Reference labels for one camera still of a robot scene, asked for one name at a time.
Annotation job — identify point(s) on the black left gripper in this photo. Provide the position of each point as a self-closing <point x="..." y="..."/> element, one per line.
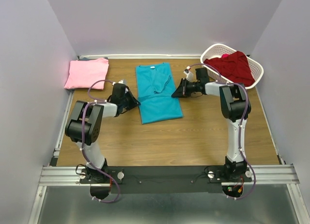
<point x="134" y="102"/>

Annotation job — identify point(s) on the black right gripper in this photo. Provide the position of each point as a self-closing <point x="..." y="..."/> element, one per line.
<point x="181" y="92"/>

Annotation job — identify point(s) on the teal t-shirt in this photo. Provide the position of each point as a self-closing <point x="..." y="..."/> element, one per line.
<point x="155" y="86"/>

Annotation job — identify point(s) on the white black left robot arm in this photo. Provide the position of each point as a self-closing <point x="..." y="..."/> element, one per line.
<point x="84" y="123"/>

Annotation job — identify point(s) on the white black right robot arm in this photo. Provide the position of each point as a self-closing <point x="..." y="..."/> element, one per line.
<point x="235" y="108"/>

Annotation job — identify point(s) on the white plastic laundry basket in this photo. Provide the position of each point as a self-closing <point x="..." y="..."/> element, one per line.
<point x="216" y="51"/>

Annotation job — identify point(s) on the folded pink t-shirt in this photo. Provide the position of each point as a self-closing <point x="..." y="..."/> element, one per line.
<point x="82" y="74"/>

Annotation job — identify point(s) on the magenta garment in basket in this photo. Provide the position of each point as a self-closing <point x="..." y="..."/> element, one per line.
<point x="225" y="56"/>

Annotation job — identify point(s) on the dark red t-shirt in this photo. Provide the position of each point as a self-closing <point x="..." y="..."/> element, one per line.
<point x="234" y="67"/>

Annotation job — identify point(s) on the dark folded t-shirt underneath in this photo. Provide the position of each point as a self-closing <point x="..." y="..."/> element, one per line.
<point x="93" y="59"/>

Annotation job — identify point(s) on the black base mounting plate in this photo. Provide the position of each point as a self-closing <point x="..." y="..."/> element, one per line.
<point x="161" y="179"/>

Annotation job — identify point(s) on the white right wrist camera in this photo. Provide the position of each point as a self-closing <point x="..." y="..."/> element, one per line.
<point x="188" y="73"/>

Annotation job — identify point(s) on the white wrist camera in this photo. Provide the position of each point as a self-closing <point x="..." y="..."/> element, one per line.
<point x="122" y="82"/>
<point x="188" y="73"/>

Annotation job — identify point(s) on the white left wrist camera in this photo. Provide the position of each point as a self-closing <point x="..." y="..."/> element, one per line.
<point x="122" y="82"/>

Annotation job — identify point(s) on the aluminium table frame rail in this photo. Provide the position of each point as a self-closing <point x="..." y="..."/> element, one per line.
<point x="265" y="174"/>

